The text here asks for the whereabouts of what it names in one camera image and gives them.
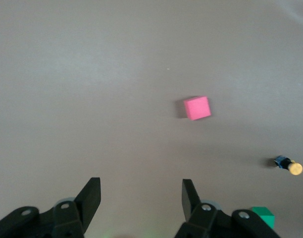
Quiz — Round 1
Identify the green foam cube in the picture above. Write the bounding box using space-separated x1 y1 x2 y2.
252 206 276 229

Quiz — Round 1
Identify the brown table cover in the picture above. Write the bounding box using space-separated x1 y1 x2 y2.
0 0 303 238

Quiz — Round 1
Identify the yellow-capped push button switch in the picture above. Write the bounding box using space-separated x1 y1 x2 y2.
273 155 303 176

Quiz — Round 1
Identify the pink foam cube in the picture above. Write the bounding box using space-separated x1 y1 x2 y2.
183 96 212 121

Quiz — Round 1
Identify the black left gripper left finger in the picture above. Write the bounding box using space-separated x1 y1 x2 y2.
0 177 102 238

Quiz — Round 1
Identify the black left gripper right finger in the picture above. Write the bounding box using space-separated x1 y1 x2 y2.
174 178 283 238

